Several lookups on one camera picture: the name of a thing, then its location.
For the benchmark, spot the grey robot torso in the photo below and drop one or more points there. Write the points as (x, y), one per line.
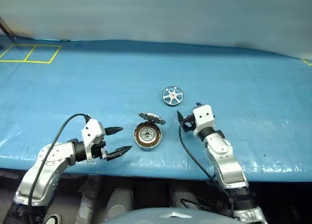
(165, 216)

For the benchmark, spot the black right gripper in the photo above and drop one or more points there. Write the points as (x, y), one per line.
(188, 123)

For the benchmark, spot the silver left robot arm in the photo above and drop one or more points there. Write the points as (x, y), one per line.
(48, 158)

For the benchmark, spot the white black round part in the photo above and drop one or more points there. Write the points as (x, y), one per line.
(53, 219)

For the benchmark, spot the silver spoked rotor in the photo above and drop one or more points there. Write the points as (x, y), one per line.
(172, 96)

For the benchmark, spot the small black flat strip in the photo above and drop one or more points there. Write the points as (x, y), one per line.
(64, 40)

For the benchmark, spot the slanted metal rod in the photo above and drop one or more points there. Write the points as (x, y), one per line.
(7, 28)

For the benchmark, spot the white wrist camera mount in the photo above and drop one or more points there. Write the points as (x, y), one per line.
(203, 119)
(91, 129)

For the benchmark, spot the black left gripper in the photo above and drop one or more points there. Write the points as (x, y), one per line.
(98, 148)

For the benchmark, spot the grey rounded cylinder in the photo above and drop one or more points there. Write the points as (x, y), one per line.
(119, 202)
(182, 197)

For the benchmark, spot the dark foam block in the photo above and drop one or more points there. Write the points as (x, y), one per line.
(87, 197)

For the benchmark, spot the toothed silver housing lid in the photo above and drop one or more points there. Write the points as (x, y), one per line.
(152, 117)

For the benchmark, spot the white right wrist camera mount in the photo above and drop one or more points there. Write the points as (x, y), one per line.
(203, 119)

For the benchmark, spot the yellow tape double square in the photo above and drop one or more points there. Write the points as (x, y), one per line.
(29, 54)

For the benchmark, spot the blue plastic table cover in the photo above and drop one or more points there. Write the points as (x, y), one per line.
(122, 75)

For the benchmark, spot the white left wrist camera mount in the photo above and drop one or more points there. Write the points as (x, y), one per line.
(91, 129)

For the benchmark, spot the round silver motor housing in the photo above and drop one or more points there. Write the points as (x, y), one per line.
(147, 136)

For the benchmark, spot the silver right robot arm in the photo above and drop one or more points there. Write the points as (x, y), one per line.
(224, 160)

